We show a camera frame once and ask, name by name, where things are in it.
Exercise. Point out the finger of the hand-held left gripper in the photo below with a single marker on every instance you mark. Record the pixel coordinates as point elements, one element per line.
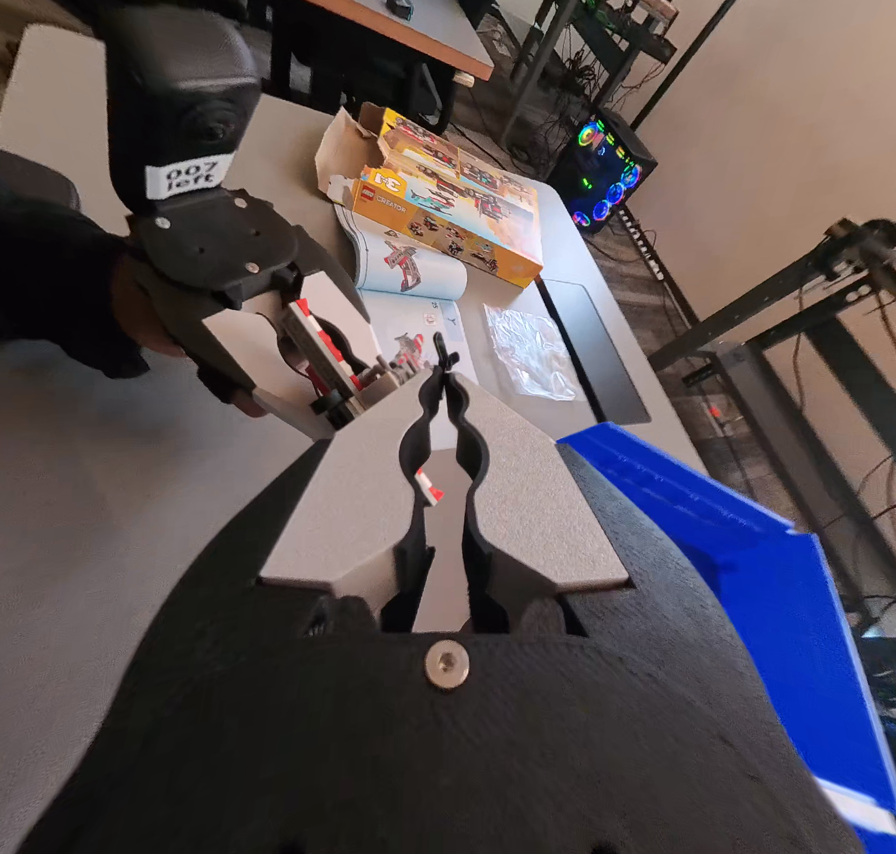
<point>245,350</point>
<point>353,329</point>

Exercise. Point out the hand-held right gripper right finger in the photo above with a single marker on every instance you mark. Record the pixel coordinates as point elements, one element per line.
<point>546,518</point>

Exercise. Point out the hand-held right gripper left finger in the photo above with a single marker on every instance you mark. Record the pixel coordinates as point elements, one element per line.
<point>336,518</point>

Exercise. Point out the red grey brick plane model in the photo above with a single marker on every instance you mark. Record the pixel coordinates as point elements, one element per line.
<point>325,354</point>

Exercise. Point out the black brick lever piece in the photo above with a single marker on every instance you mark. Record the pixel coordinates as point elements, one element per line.
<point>442,361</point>

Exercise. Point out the person's left forearm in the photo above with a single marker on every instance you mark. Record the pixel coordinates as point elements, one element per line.
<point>56,287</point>

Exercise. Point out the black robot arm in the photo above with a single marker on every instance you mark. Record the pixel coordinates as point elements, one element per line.
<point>868,238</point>

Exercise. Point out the black desk pad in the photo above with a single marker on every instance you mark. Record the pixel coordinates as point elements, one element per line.
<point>602,364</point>

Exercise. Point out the grey desk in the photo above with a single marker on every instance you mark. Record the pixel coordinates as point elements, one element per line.
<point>105,518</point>

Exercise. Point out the person's left hand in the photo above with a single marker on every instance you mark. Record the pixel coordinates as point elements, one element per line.
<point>143,308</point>

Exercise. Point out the instruction booklet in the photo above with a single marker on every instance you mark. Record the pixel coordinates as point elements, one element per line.
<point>413,273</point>

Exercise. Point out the yellow toy box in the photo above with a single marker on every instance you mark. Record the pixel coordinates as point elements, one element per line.
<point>448,238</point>

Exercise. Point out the clear plastic bag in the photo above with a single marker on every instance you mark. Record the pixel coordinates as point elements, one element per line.
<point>532,354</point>

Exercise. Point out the black office chair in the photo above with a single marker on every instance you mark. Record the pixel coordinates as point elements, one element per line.
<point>35,179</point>

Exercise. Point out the blue plastic bin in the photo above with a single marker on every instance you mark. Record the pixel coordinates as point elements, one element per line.
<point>770,623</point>

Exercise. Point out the power strip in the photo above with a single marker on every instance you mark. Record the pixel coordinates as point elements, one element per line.
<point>644,245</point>

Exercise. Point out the computer tower with coloured fans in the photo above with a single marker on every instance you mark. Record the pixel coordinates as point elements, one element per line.
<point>602,168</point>

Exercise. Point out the wood-edged grey table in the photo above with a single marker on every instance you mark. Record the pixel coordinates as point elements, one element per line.
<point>434,35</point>

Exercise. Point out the small black object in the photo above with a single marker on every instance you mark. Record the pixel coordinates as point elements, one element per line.
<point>400,6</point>

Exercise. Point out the equipment shelf rack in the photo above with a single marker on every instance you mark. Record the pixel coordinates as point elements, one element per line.
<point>623,28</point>

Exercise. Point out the black stand pole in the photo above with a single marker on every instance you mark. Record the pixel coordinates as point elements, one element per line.
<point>700,42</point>

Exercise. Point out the black metal frame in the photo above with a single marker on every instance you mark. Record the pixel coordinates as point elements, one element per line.
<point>777,413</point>

